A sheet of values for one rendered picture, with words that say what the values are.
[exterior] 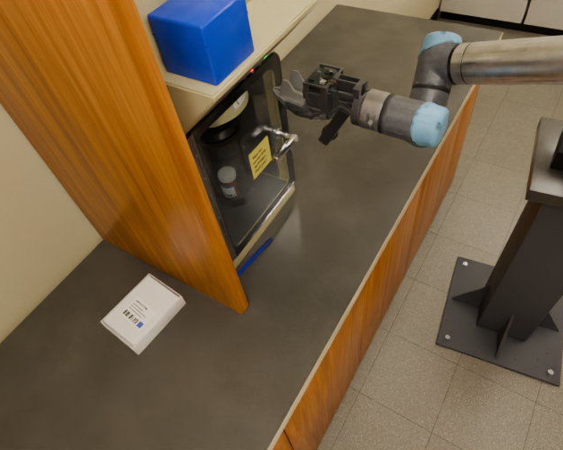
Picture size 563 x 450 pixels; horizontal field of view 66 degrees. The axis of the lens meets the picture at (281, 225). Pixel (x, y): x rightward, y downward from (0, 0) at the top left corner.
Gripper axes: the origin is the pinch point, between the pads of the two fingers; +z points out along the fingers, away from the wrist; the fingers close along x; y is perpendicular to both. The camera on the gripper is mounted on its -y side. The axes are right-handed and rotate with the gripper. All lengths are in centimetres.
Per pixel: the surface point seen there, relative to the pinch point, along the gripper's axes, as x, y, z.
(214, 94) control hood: 26.8, 20.1, -8.7
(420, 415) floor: 8, -131, -52
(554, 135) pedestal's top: -57, -37, -55
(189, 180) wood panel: 34.8, 8.8, -6.5
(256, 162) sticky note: 10.4, -12.2, 1.3
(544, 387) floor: -26, -131, -90
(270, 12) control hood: 3.9, 20.1, -3.6
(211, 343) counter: 45, -37, -4
